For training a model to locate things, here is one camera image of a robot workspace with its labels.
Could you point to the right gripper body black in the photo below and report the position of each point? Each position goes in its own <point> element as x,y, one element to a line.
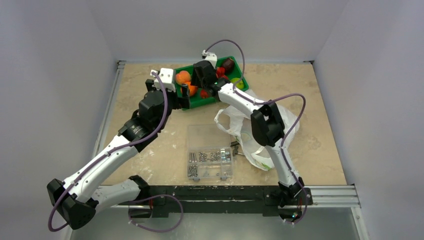
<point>202,74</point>

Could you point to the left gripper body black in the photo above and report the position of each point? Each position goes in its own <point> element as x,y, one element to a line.
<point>174,102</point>

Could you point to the fake red cherry bunch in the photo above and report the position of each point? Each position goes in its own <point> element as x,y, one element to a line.
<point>221,73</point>

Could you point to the fake green apple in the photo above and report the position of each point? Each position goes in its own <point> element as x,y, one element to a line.
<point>238,83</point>

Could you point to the white plastic bag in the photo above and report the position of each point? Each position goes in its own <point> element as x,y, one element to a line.
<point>240,128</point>

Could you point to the fake red apple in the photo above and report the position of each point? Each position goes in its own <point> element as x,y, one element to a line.
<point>204,94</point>

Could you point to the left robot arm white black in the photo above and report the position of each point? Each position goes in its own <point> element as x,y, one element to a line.
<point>79,197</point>

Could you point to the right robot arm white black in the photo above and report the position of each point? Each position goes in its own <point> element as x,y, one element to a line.
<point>267,125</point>

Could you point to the fake orange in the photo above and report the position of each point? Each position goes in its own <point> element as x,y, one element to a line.
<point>192,89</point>

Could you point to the fake peach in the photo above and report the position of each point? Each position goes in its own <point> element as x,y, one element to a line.
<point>183,77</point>

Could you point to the fake dark red fruit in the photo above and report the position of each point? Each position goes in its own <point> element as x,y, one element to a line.
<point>228,65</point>

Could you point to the clear plastic screw box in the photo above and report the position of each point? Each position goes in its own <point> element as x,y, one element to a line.
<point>209,153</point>

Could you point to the black base bar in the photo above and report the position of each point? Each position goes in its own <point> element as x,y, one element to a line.
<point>266,200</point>

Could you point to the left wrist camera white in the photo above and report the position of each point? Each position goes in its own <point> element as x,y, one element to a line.
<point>167,76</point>

